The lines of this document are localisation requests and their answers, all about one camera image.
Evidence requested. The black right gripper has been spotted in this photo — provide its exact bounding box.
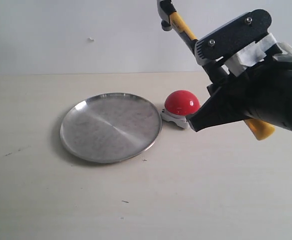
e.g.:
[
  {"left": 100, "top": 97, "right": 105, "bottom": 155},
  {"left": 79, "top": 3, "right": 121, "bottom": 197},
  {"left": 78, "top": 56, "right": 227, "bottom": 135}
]
[{"left": 187, "top": 59, "right": 292, "bottom": 132}]

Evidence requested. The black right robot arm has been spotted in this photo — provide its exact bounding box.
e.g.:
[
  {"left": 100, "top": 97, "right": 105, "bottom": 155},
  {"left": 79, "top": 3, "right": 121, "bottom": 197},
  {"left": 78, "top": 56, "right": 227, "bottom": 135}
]
[{"left": 186, "top": 61, "right": 292, "bottom": 132}]

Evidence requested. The red dome push button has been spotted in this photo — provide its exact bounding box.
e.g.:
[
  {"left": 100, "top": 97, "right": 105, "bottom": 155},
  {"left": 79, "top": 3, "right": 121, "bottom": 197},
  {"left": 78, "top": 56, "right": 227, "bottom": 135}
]
[{"left": 160, "top": 90, "right": 200, "bottom": 129}]

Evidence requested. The round stainless steel plate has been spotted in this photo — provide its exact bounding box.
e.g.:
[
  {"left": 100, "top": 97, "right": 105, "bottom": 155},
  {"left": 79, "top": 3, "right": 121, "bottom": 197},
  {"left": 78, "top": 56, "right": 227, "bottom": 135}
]
[{"left": 60, "top": 92, "right": 162, "bottom": 164}]

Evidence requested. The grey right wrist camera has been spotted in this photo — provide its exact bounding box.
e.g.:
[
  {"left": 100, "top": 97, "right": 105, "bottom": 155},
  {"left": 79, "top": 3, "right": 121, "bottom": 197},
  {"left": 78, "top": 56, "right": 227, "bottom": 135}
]
[{"left": 194, "top": 8, "right": 292, "bottom": 77}]

